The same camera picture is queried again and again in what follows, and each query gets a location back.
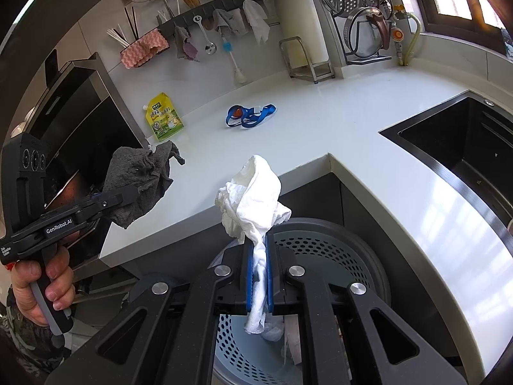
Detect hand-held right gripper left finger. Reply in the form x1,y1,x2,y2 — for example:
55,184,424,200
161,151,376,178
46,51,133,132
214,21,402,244
45,243,257,385

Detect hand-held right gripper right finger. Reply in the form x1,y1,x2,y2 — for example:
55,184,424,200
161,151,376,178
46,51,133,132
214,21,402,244
265,232,467,385

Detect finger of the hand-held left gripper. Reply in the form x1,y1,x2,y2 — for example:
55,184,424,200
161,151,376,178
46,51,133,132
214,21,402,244
76,198,125,225
86,186,137,209

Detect dark grey rag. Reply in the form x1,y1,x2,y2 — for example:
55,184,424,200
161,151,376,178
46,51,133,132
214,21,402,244
102,140,186,229

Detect grey perforated trash bin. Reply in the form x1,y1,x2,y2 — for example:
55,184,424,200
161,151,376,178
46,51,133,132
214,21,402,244
120,217,391,385

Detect white tissue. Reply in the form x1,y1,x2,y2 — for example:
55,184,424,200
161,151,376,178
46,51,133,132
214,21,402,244
214,154,293,335

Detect person's left hand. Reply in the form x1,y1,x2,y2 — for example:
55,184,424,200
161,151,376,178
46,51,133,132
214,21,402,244
10,257,76,327

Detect black steel range hood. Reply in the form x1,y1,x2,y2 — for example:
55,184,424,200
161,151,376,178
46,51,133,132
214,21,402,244
12,50,147,257

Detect yellow green spout pouch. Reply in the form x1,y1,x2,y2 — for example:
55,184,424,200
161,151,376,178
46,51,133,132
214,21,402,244
142,93,185,142

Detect grey base cabinet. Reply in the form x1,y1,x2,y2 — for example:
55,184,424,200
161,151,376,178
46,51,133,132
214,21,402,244
100,172,461,370

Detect pink wavy dishcloth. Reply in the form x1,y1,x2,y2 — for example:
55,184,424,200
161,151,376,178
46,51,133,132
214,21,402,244
120,30,169,70

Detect bundle of white chopsticks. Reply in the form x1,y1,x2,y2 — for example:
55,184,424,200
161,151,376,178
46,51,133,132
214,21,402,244
106,27,131,49

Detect grey purple hanging cloth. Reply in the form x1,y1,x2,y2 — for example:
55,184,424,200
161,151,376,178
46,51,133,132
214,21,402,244
173,26,200,63

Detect blue white bottle brush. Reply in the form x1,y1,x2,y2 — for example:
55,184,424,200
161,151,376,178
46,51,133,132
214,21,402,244
220,37,247,85

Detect dark chopsticks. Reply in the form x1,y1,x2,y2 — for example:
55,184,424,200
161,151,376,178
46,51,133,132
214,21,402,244
123,6,139,41

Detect steel cutting board stand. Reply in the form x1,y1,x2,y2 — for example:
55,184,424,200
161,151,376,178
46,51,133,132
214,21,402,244
278,36,335,84

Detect white hanging cloth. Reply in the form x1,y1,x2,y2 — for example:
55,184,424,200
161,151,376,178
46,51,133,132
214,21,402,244
242,0,271,47

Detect black steel sink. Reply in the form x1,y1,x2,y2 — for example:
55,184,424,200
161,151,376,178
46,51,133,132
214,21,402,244
379,90,513,257

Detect black lid rack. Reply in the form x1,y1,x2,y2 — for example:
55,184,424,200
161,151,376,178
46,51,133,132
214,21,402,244
331,6,393,66

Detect white cutting board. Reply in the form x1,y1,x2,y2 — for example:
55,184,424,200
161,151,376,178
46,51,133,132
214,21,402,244
276,0,333,69

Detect glass pot lid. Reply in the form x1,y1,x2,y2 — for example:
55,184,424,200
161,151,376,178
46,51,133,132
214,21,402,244
348,6,391,59

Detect gas valve with orange knob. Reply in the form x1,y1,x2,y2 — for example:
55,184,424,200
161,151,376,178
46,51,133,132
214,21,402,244
391,5,405,65

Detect blue lanyard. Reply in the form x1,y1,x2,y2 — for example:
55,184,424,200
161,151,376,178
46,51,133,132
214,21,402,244
225,104,277,129

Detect white handled steel spoon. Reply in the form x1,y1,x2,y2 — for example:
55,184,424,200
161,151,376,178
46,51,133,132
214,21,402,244
193,15,218,55

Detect dark grey hook rail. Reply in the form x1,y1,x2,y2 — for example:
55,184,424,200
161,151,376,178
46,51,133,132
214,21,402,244
157,0,273,39

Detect yellow gas hose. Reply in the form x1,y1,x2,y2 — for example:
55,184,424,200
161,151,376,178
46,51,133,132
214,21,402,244
401,11,421,67

